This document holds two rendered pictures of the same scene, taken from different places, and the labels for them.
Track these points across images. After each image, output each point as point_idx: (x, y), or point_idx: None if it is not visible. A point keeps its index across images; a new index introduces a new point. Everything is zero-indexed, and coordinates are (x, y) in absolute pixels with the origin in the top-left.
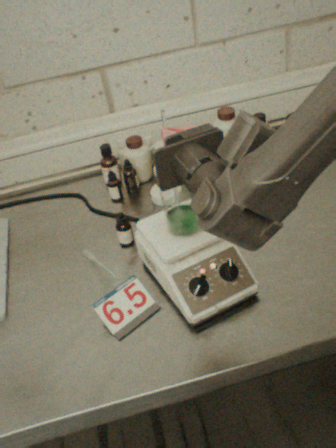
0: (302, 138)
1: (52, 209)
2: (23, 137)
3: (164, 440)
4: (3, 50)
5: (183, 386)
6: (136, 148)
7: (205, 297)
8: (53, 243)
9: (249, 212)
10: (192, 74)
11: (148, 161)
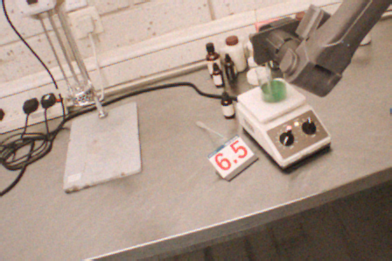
0: (349, 15)
1: (170, 95)
2: (145, 41)
3: None
4: None
5: (277, 208)
6: (234, 45)
7: (291, 146)
8: (172, 118)
9: (319, 68)
10: None
11: (243, 55)
